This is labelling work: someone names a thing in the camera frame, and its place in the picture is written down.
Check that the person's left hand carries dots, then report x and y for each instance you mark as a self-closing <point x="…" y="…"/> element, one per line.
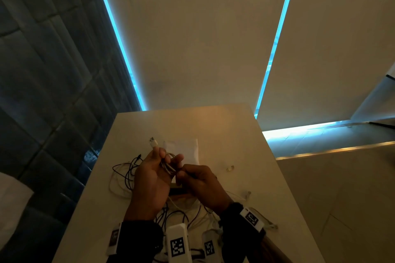
<point x="148" y="185"/>

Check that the person's right hand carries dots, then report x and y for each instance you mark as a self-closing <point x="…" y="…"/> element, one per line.
<point x="203" y="188"/>

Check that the white plastic pouch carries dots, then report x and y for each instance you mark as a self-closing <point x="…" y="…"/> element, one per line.
<point x="188" y="148"/>

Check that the white table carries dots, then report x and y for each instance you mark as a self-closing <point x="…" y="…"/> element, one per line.
<point x="216" y="124"/>

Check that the window sill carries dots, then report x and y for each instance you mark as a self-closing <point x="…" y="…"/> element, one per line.
<point x="308" y="139"/>

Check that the white pillow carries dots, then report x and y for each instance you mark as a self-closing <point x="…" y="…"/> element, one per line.
<point x="12" y="204"/>

